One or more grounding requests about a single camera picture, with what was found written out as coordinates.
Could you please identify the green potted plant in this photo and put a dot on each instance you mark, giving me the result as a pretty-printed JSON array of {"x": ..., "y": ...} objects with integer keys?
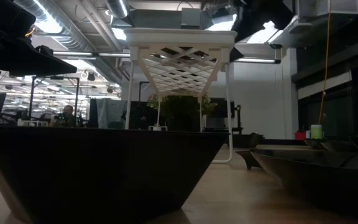
[{"x": 179, "y": 109}]

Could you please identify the black wavy square plate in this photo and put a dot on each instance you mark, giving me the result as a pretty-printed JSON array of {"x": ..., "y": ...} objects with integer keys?
[
  {"x": 104, "y": 171},
  {"x": 334, "y": 145}
]

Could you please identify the red box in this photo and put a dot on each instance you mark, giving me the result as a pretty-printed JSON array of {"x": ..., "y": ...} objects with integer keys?
[{"x": 300, "y": 135}]

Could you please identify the black stand frame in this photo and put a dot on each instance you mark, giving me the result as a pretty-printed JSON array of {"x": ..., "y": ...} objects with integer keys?
[{"x": 31, "y": 99}]

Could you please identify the small black square plate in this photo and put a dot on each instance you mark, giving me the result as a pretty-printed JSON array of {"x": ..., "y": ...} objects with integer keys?
[{"x": 247, "y": 158}]

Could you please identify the grey ceiling box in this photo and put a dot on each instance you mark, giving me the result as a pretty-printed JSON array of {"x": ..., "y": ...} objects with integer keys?
[{"x": 190, "y": 17}]

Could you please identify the black oval wavy plate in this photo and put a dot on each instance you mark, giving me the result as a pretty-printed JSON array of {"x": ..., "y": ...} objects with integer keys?
[{"x": 322, "y": 180}]

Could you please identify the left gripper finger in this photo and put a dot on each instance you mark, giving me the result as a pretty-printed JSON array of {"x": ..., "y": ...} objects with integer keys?
[
  {"x": 26, "y": 62},
  {"x": 45, "y": 49}
]

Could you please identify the green cup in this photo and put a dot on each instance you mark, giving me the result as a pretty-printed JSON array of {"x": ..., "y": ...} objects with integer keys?
[{"x": 316, "y": 132}]

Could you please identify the person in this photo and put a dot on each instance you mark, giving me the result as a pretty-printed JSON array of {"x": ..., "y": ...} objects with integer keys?
[{"x": 68, "y": 116}]

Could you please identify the white lattice rack shelf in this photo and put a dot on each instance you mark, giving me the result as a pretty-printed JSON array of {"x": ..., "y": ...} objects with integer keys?
[{"x": 179, "y": 37}]

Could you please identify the long ceiling light bar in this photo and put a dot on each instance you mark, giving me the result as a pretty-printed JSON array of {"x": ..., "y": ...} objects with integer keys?
[
  {"x": 256, "y": 60},
  {"x": 73, "y": 53}
]

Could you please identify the grey green partition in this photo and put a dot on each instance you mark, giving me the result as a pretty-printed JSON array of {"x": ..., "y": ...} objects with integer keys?
[{"x": 107, "y": 112}]

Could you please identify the black screen on stand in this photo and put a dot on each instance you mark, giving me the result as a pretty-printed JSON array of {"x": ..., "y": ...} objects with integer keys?
[{"x": 222, "y": 107}]

